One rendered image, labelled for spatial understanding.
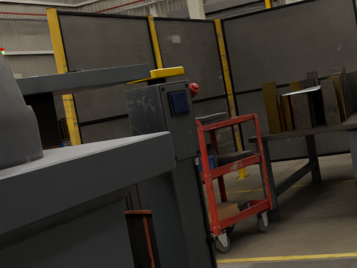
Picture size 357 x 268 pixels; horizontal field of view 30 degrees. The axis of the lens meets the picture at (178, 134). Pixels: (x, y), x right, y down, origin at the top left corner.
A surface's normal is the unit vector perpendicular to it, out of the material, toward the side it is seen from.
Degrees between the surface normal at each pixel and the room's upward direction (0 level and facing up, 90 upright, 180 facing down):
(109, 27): 88
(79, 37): 89
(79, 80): 90
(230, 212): 90
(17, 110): 72
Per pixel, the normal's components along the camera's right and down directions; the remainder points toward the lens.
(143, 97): -0.67, 0.16
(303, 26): -0.44, 0.14
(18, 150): 0.95, -0.15
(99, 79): 0.72, -0.09
